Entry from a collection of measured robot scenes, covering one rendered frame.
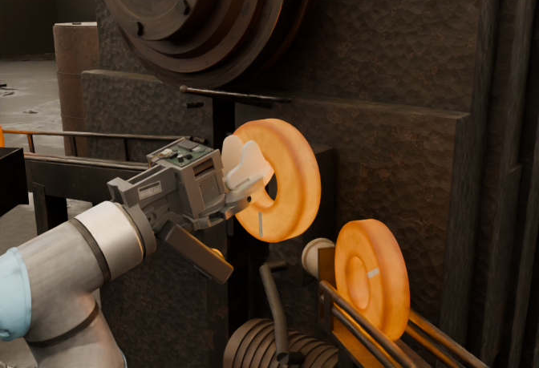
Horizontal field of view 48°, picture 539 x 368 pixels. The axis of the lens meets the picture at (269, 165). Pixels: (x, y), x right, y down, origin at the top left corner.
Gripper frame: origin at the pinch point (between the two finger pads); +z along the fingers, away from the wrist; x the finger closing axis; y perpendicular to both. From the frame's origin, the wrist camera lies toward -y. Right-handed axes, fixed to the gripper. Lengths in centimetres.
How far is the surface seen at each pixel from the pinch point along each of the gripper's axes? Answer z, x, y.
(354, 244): 3.5, -9.1, -10.5
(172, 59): 13.7, 41.5, 4.7
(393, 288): 0.7, -17.4, -11.6
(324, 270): 3.1, -3.0, -17.1
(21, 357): -24, 113, -84
